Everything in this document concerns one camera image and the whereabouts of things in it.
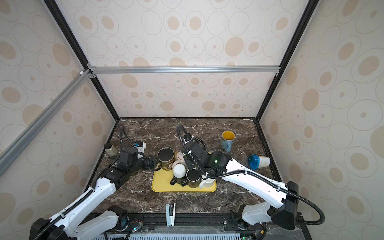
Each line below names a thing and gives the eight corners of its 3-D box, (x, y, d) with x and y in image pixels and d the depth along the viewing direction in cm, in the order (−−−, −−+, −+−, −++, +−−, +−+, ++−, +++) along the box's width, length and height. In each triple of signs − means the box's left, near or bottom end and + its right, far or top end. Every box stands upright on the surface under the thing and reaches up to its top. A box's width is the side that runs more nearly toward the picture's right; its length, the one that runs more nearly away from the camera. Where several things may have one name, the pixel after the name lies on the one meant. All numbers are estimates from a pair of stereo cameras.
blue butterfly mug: (221, 154, 101) (223, 144, 92) (219, 140, 109) (221, 130, 100) (233, 154, 101) (237, 144, 92) (230, 140, 109) (234, 130, 100)
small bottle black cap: (107, 157, 100) (101, 150, 93) (110, 149, 103) (104, 142, 97) (116, 157, 100) (110, 150, 93) (119, 149, 103) (113, 142, 97)
